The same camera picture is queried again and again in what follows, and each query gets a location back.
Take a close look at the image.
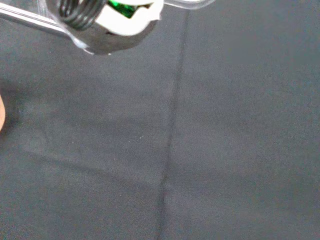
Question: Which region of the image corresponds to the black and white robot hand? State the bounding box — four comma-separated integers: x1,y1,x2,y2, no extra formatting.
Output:
47,0,165,36

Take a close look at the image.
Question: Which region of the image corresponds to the black bench cloth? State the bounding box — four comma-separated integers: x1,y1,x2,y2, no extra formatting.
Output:
0,0,320,240

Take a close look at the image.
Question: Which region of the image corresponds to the person's hand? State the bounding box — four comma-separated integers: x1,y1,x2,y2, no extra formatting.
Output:
0,96,6,133

